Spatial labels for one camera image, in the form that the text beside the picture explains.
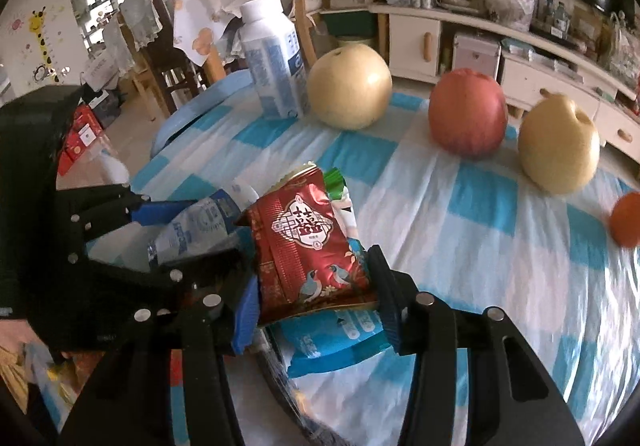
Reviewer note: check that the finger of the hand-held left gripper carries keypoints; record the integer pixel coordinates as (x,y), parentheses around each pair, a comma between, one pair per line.
(155,211)
(200,273)

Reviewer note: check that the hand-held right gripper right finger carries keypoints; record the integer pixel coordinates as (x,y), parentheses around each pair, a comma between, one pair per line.
(387,311)

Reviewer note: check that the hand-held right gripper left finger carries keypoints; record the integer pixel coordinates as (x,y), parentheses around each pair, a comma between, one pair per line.
(245,318)

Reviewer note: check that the plastic water bottle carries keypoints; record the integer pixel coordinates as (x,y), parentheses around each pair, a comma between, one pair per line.
(195,226)

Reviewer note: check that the red snack packet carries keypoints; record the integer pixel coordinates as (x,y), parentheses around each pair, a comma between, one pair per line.
(300,251)

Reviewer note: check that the light blue snack packet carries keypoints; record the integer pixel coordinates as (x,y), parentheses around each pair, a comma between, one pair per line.
(330,341)

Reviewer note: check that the red gift boxes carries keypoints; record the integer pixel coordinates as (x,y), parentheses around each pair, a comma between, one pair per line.
(77,136)

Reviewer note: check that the blue white checkered tablecloth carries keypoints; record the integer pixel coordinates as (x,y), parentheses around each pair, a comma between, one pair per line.
(450,236)

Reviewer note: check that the dark wooden chair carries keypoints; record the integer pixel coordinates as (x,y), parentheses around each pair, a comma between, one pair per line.
(167,51)

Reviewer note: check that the white orange-print dining tablecloth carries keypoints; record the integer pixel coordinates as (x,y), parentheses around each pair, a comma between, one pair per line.
(200,26)

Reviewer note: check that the white plastic milk bottle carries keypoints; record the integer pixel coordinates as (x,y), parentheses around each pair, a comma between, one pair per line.
(272,61)

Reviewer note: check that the red apple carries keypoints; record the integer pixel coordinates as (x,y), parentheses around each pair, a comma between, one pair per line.
(467,114)

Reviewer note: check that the small yellow pear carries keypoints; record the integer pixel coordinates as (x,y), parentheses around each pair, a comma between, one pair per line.
(350,86)

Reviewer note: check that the large yellow pear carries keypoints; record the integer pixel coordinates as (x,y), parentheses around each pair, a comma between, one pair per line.
(559,146)

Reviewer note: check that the orange tangerine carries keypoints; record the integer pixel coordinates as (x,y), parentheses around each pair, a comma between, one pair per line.
(627,221)

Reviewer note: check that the white storage box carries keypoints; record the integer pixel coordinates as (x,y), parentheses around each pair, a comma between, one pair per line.
(475,56)

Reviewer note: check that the white tv cabinet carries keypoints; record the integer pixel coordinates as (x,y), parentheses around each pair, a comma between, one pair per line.
(415,41)

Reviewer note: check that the clear plastic bag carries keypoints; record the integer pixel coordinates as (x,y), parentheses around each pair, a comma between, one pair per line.
(510,1)

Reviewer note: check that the giraffe wall sticker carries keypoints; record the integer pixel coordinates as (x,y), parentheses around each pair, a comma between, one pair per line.
(42,41)

